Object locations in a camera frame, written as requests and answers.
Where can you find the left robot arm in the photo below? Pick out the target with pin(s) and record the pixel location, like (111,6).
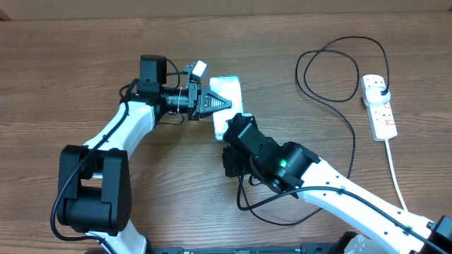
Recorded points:
(94,197)

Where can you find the blue Galaxy smartphone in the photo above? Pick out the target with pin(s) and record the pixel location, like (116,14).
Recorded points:
(229,88)

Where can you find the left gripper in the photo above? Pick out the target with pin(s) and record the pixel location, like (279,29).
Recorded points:
(202,110)

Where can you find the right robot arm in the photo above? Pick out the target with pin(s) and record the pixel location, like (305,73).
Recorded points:
(292,169)

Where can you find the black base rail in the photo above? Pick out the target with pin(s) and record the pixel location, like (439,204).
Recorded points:
(348,242)

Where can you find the white charger plug adapter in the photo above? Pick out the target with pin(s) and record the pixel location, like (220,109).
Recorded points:
(373,96)

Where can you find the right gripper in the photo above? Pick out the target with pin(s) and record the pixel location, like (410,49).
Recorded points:
(236,171)

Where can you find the white power strip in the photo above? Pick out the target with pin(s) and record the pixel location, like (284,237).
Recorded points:
(381,119)

